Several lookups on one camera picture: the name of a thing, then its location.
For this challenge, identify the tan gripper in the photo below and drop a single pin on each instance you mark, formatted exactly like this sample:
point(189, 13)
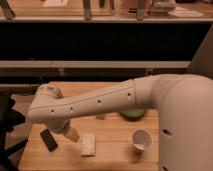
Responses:
point(72, 134)

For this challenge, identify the black eraser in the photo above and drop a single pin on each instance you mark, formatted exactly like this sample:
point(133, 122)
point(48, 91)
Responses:
point(49, 140)

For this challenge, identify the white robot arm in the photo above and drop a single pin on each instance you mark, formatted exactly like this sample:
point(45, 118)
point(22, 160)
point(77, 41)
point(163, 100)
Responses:
point(184, 103)

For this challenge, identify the green ceramic bowl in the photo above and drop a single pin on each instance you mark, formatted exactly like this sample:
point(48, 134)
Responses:
point(133, 114)

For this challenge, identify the white sponge block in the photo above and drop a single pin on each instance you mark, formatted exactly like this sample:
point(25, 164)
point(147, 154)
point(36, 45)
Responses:
point(88, 146)

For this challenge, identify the black office chair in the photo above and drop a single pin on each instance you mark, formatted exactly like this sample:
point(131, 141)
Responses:
point(9, 118)

